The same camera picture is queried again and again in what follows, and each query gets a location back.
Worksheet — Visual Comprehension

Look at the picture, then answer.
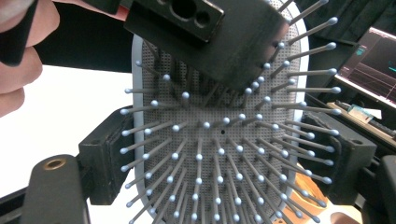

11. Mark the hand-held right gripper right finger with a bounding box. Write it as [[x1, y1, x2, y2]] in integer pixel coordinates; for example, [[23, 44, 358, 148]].
[[300, 112, 377, 205]]

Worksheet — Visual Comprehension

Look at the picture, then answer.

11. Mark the light blue hairbrush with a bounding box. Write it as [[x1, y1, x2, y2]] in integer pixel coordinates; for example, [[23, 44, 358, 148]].
[[120, 0, 343, 224]]

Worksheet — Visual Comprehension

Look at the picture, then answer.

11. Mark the teal and white packet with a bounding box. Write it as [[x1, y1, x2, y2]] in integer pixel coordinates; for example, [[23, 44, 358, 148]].
[[346, 104, 383, 124]]

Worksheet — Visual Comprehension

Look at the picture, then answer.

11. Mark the dark curtain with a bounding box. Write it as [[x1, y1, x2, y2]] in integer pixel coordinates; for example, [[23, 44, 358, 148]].
[[295, 0, 396, 50]]

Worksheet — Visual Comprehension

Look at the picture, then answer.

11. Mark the dark side desk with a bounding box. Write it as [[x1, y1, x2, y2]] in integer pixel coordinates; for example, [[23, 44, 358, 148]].
[[326, 101, 396, 148]]

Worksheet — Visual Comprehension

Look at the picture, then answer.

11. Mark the computer monitor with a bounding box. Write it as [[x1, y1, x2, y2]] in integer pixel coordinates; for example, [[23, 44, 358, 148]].
[[337, 26, 396, 109]]

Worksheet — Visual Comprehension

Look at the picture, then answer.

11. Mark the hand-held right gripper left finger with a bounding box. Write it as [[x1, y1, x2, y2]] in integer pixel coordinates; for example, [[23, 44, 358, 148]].
[[78, 106, 136, 206]]

